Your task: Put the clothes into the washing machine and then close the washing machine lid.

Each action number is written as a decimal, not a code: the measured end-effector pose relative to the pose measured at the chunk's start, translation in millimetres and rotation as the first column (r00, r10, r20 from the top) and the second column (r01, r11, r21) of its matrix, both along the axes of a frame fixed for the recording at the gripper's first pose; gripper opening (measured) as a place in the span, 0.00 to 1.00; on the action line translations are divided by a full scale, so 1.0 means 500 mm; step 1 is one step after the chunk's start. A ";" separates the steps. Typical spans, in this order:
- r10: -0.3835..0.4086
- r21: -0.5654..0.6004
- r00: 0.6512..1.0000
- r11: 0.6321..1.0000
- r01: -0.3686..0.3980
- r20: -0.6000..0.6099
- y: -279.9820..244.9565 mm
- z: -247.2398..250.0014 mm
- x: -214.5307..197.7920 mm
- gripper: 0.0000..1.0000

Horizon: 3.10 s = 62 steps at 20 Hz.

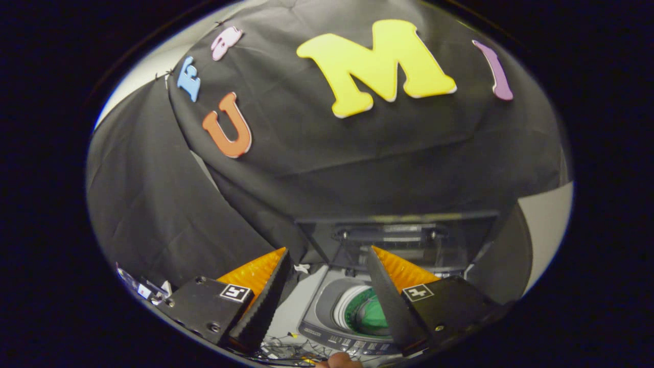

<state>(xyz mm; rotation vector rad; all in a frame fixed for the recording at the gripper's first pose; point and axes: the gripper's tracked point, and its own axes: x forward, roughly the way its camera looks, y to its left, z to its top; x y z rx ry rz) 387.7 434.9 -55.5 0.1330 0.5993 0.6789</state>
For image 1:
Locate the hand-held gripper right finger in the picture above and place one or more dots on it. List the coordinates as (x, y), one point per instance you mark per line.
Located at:
(391, 306)

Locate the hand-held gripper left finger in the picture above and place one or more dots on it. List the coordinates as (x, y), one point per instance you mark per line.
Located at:
(265, 301)

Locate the green polo shirt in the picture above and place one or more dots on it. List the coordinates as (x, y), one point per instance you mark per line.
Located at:
(373, 319)

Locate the dark grey washing machine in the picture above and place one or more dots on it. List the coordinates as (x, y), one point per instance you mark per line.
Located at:
(327, 306)

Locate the blue and white clutter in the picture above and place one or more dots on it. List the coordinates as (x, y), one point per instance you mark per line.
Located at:
(143, 290)

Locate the black backdrop cloth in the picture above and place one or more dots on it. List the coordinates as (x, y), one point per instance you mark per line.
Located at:
(357, 163)

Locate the grey metal cabinet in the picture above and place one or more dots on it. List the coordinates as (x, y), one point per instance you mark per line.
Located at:
(546, 230)

